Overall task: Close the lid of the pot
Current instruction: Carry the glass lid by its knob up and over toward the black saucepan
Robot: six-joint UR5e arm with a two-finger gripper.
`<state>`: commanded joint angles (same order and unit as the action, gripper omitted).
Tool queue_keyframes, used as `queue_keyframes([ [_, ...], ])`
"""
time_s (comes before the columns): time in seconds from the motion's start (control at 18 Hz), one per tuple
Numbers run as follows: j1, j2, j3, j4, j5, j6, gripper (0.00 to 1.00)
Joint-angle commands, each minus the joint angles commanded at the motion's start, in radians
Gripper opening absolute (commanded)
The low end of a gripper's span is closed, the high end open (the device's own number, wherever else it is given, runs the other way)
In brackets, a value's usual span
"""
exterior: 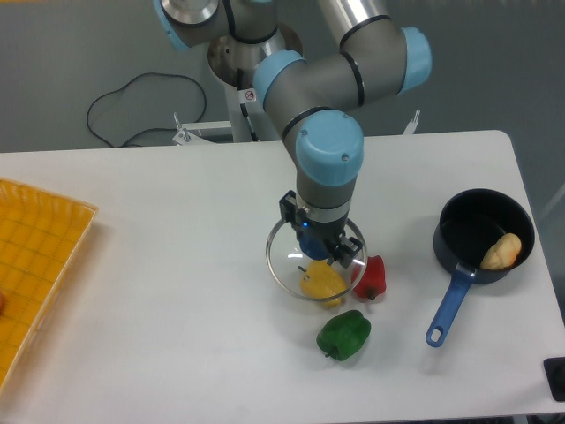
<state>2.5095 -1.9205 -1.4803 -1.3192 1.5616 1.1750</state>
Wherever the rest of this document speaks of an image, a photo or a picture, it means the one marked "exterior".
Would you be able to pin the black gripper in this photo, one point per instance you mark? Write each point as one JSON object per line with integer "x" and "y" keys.
{"x": 317, "y": 238}

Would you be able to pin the glass lid blue knob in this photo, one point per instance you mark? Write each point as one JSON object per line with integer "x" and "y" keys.
{"x": 284, "y": 255}

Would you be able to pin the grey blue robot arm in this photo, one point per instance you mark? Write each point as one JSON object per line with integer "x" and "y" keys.
{"x": 328, "y": 146}

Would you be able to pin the yellow bell pepper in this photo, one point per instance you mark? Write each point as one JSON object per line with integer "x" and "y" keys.
{"x": 321, "y": 282}

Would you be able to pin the red bell pepper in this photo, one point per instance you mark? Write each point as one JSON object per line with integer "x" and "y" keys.
{"x": 373, "y": 282}

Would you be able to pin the green bell pepper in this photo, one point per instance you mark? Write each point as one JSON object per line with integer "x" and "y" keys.
{"x": 344, "y": 335}

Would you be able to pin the dark blue saucepan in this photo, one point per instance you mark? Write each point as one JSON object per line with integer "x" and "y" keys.
{"x": 470, "y": 224}

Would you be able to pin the beige toy bread piece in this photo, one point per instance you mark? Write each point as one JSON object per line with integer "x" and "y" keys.
{"x": 503, "y": 254}

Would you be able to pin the black device at table edge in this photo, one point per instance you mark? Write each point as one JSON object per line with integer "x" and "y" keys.
{"x": 554, "y": 369}

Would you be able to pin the yellow woven basket tray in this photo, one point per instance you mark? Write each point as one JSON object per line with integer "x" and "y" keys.
{"x": 41, "y": 233}

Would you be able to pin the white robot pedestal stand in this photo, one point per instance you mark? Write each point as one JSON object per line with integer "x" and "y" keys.
{"x": 247, "y": 115}

